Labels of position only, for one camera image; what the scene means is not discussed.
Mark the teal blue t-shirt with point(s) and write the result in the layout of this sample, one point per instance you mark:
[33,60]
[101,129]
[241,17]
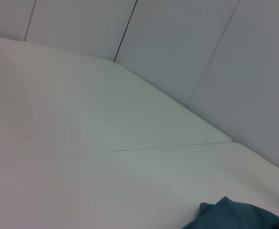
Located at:
[230,214]

